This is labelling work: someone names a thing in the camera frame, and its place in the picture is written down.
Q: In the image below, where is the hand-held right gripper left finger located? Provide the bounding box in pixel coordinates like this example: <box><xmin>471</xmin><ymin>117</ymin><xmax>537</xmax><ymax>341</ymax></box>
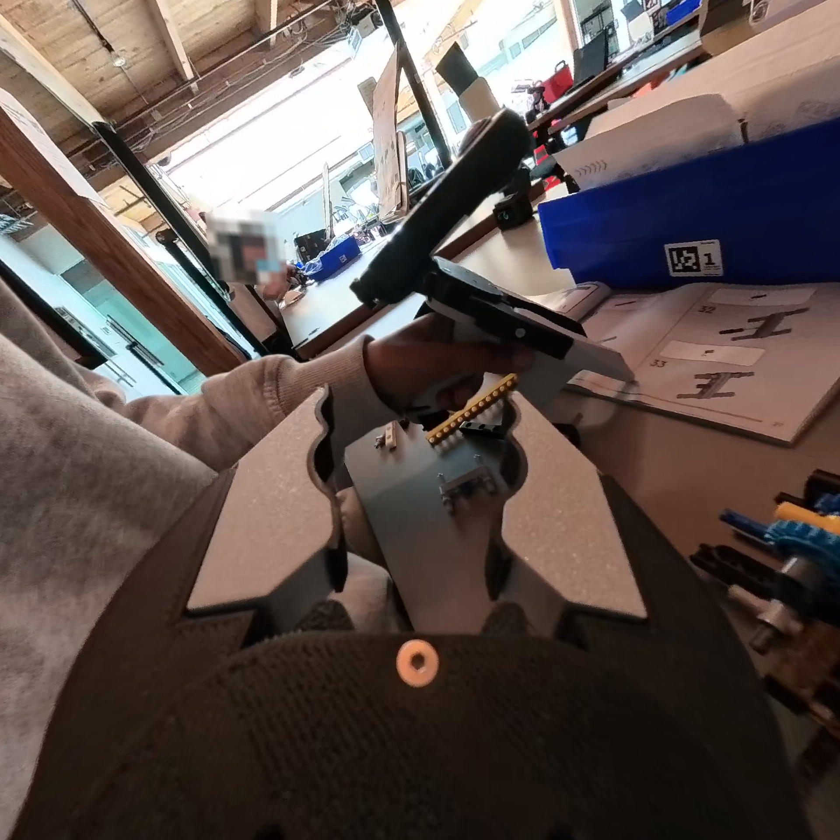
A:
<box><xmin>187</xmin><ymin>387</ymin><xmax>349</xmax><ymax>614</ymax></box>

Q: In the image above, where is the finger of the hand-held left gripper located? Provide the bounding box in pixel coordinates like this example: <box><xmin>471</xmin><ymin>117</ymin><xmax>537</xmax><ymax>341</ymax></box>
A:
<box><xmin>482</xmin><ymin>331</ymin><xmax>636</xmax><ymax>424</ymax></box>

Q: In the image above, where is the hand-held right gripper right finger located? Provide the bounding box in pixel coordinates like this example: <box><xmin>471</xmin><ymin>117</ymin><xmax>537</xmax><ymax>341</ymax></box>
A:
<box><xmin>484</xmin><ymin>392</ymin><xmax>648</xmax><ymax>620</ymax></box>

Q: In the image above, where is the grey lego axle assembly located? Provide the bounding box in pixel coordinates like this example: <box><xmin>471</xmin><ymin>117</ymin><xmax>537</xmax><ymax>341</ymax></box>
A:
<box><xmin>438</xmin><ymin>468</ymin><xmax>497</xmax><ymax>514</ymax></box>

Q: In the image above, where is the long yellow lego beam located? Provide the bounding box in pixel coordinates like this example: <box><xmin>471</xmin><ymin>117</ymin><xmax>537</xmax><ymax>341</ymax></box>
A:
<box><xmin>427</xmin><ymin>373</ymin><xmax>523</xmax><ymax>448</ymax></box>

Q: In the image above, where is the lego instruction booklet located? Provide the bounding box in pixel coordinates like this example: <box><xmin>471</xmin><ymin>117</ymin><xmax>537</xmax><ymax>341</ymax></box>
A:
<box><xmin>563</xmin><ymin>282</ymin><xmax>840</xmax><ymax>448</ymax></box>

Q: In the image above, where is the person's left hand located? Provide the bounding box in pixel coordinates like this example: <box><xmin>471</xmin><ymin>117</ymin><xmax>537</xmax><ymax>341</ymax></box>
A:
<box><xmin>364</xmin><ymin>314</ymin><xmax>536</xmax><ymax>421</ymax></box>

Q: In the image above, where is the small blue bin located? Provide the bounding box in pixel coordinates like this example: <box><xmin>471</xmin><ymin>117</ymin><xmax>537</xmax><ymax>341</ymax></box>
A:
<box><xmin>307</xmin><ymin>236</ymin><xmax>363</xmax><ymax>283</ymax></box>

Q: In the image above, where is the blue storage bin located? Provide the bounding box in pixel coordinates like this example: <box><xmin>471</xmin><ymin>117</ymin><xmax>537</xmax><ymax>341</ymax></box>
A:
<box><xmin>537</xmin><ymin>118</ymin><xmax>840</xmax><ymax>291</ymax></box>

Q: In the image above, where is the white cardboard box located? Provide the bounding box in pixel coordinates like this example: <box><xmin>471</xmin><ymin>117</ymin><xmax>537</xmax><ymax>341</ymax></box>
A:
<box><xmin>554</xmin><ymin>92</ymin><xmax>747</xmax><ymax>196</ymax></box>

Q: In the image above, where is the tan cardboard box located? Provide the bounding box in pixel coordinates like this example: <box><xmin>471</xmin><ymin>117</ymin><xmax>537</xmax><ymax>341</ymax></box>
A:
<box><xmin>701</xmin><ymin>0</ymin><xmax>840</xmax><ymax>142</ymax></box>

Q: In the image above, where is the black cube camera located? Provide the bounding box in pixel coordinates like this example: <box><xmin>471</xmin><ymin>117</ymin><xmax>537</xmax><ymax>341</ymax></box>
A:
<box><xmin>493</xmin><ymin>189</ymin><xmax>533</xmax><ymax>231</ymax></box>

